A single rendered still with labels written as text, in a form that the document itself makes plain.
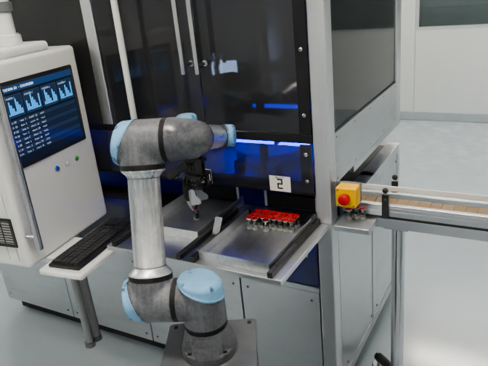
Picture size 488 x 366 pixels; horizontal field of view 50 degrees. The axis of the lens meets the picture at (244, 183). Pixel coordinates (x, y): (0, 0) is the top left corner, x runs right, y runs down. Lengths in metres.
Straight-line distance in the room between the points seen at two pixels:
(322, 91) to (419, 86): 4.74
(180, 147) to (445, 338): 1.91
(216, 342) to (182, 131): 0.56
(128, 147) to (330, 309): 1.10
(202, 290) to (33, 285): 2.01
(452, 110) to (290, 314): 4.61
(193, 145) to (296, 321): 1.09
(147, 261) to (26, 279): 1.94
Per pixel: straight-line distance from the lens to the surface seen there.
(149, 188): 1.38
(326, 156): 1.83
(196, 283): 1.38
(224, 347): 1.47
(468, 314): 3.06
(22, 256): 2.13
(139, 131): 1.36
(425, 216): 1.93
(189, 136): 1.34
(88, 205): 2.35
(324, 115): 1.79
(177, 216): 2.11
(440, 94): 6.46
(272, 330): 2.31
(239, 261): 1.68
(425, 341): 2.84
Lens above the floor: 1.73
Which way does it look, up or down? 21 degrees down
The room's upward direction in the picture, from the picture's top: 6 degrees counter-clockwise
